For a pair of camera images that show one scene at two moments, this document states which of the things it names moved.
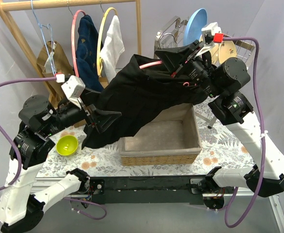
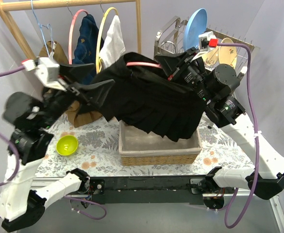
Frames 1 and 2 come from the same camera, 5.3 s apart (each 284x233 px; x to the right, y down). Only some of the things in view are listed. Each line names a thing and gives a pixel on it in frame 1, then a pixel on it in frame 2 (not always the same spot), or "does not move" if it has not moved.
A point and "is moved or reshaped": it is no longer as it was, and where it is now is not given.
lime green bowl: x=67 y=145 does not move
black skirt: x=142 y=88 is moved or reshaped
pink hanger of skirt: x=157 y=63 is moved or reshaped
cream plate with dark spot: x=214 y=51 does not move
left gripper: x=92 y=118 to x=72 y=88
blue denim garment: x=88 y=46 does not move
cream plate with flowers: x=227 y=49 does not move
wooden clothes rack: x=2 y=7 does not move
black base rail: x=147 y=190 does not move
